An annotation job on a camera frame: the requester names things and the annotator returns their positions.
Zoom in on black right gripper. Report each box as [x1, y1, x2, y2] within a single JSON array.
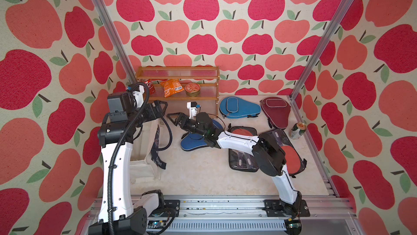
[[170, 111, 207, 139]]

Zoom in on dark blue paddle case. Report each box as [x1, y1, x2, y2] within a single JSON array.
[[180, 119, 224, 151]]

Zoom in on light blue paddle case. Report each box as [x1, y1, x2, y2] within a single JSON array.
[[219, 96, 261, 119]]

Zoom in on white canvas tote bag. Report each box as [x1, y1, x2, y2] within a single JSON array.
[[130, 119, 169, 185]]

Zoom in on clear case red paddles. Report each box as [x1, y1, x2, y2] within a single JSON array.
[[228, 124, 259, 173]]

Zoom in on maroon paddle case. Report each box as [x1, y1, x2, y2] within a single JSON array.
[[261, 97, 291, 129]]

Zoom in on black paddle case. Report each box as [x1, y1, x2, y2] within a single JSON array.
[[265, 129, 307, 178]]

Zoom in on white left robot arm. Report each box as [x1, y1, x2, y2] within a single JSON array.
[[88, 83, 177, 235]]

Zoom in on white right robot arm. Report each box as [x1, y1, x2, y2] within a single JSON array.
[[167, 112, 302, 218]]

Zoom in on orange snack bag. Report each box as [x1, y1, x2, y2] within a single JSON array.
[[161, 79, 184, 98]]

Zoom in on round gold red tin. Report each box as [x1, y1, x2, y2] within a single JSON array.
[[184, 83, 201, 97]]

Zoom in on red soda can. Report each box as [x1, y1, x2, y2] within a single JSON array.
[[144, 79, 156, 95]]

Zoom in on wooden two-tier shelf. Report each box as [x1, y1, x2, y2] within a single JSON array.
[[135, 66, 220, 119]]

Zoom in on small green labelled bottle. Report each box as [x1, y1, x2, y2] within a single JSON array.
[[290, 122, 307, 139]]

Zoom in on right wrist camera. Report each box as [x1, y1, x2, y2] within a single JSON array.
[[187, 101, 201, 119]]

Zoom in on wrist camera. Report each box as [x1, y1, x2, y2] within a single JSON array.
[[187, 101, 201, 119], [130, 84, 145, 109]]

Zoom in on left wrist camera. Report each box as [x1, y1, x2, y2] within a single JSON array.
[[130, 84, 145, 109]]

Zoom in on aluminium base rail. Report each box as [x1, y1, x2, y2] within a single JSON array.
[[79, 195, 364, 235]]

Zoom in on left aluminium frame post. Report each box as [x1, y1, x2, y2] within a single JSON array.
[[92, 0, 137, 84]]

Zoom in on aluminium frame post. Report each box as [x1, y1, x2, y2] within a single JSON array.
[[289, 0, 354, 102], [92, 0, 137, 84]]

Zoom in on right aluminium frame post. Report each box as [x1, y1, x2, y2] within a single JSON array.
[[289, 0, 354, 102]]

